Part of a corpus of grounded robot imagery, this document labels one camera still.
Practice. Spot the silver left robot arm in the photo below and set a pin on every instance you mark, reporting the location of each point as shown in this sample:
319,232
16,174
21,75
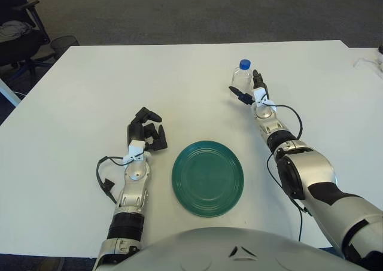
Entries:
136,175

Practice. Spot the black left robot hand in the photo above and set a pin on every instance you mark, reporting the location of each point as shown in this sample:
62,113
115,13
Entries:
136,130

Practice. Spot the clear bottle blue cap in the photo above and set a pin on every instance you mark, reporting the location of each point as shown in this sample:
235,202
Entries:
241,76

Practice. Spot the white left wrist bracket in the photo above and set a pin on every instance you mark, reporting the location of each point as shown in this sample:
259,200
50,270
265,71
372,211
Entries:
136,148

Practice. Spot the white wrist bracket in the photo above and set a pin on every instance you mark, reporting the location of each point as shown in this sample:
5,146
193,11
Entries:
136,148
259,94

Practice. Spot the silver robot torso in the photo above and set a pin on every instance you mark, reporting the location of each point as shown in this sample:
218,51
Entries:
209,250

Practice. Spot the black office chair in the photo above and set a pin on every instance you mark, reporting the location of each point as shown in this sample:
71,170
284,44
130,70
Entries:
18,46

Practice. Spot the black mesh wastebasket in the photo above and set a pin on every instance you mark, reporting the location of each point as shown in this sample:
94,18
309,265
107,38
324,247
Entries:
64,43

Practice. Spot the grey cloth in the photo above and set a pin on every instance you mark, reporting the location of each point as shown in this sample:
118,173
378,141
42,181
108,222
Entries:
12,28

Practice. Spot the white desk leg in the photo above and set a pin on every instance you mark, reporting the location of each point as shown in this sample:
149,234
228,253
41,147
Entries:
9,93

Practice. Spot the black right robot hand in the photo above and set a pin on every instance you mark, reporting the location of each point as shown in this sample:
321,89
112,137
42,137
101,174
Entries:
246,98

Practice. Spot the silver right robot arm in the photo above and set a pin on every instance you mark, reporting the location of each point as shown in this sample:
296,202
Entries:
311,166

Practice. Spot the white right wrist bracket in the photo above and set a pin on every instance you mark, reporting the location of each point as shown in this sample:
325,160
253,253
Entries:
259,94

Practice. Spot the green ridged plate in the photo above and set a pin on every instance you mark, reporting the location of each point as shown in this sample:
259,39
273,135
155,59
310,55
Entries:
208,178

